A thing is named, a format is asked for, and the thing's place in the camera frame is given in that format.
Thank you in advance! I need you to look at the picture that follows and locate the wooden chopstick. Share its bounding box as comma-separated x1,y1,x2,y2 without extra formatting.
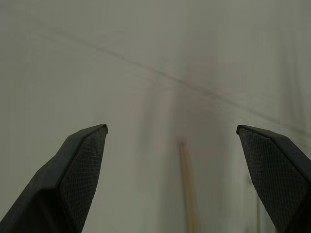
178,142,197,233

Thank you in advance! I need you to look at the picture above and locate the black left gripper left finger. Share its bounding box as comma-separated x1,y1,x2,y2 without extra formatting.
0,124,109,233

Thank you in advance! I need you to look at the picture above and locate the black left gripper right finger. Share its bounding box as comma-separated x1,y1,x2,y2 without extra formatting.
236,124,311,233

